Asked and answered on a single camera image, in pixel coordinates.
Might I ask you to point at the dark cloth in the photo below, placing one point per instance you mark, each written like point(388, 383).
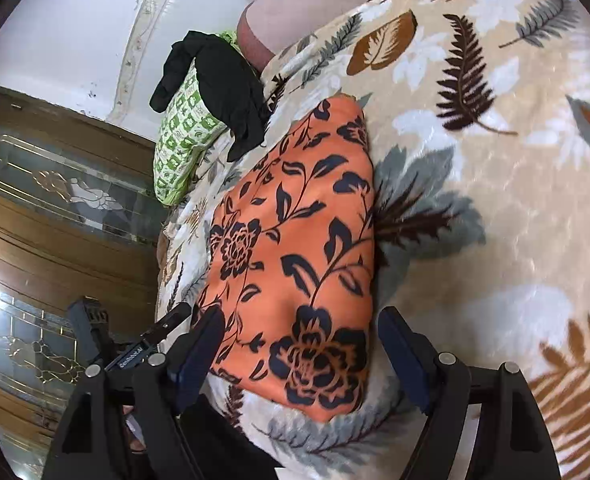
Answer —
point(220, 440)

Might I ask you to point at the orange floral cloth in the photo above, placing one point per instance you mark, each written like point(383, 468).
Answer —
point(305, 240)

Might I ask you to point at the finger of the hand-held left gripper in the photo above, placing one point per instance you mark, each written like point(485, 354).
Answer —
point(172, 316)

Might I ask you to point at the wooden door with glass panels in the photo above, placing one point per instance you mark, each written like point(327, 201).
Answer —
point(50, 260)

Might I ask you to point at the green patterned pillow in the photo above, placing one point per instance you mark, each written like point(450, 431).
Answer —
point(180, 125)

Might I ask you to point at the pale pink cushion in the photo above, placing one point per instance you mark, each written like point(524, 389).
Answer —
point(300, 10)

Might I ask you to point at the black garment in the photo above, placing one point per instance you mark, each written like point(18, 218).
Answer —
point(225, 85)

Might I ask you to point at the beige leaf-print blanket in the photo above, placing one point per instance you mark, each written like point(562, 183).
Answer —
point(500, 210)

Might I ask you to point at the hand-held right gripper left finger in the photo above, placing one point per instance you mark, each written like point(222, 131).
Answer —
point(197, 355)

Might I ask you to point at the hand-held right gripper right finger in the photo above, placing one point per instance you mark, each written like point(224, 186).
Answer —
point(400, 355)

